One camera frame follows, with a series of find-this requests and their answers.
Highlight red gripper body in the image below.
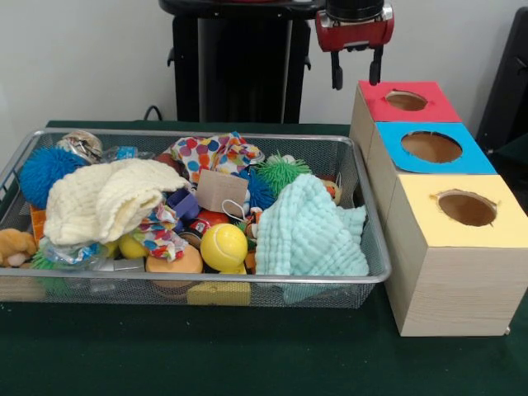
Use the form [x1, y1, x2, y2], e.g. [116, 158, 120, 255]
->
[315, 11, 395, 53]

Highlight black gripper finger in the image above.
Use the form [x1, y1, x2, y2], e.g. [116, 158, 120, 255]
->
[368, 45, 384, 87]
[331, 51, 345, 91]

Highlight mint green cloth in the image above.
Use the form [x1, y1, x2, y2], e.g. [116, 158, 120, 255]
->
[254, 172, 370, 277]

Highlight silver mesh bin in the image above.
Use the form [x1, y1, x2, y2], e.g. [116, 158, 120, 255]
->
[0, 127, 392, 309]

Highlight wooden three-hole box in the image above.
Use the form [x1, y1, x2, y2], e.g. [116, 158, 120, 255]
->
[349, 80, 528, 338]

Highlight green spiky ball toy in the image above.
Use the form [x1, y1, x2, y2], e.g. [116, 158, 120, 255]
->
[255, 151, 314, 194]

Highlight black upright panel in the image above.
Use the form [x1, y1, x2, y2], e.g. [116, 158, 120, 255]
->
[476, 6, 528, 153]

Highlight polka dot cloth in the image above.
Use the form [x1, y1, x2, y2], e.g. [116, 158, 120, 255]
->
[168, 131, 263, 182]

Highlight dark green side tablecloth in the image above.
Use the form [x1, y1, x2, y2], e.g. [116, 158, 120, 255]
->
[493, 134, 528, 170]

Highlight beige cardboard block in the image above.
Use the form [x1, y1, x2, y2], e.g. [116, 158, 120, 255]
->
[196, 168, 250, 218]

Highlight yellow ball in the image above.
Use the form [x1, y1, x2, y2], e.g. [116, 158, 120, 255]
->
[200, 223, 249, 273]

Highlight toy burger bun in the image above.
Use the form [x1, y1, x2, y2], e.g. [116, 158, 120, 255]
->
[144, 246, 205, 274]

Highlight cream white cloth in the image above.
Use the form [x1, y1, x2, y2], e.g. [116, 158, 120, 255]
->
[43, 158, 193, 248]

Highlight blue spiky ball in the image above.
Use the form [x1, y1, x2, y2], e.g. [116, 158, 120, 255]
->
[19, 146, 87, 210]

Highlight orange plush toy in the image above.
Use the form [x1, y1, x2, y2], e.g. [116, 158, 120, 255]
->
[0, 229, 39, 268]

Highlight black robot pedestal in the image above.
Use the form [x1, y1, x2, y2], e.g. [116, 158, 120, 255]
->
[158, 0, 333, 124]

